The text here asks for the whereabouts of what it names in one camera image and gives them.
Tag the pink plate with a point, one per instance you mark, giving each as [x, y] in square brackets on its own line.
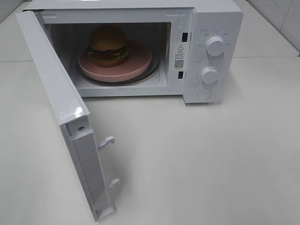
[128, 63]

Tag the round door release button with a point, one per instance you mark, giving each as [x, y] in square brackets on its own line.
[204, 94]

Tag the burger with lettuce and cheese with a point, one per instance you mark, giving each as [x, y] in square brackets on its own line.
[108, 46]

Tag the white microwave door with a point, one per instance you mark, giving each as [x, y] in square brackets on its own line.
[71, 114]

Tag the glass turntable plate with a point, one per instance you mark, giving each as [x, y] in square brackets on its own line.
[149, 72]

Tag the lower white control knob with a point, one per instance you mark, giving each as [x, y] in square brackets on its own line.
[209, 75]

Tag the white control knob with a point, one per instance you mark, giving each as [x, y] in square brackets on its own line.
[215, 45]
[209, 75]

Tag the white warning label sticker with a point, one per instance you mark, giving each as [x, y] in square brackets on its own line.
[180, 51]

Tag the white microwave oven body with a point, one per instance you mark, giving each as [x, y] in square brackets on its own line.
[156, 23]

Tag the upper white control knob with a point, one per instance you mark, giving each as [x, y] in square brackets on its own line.
[215, 45]

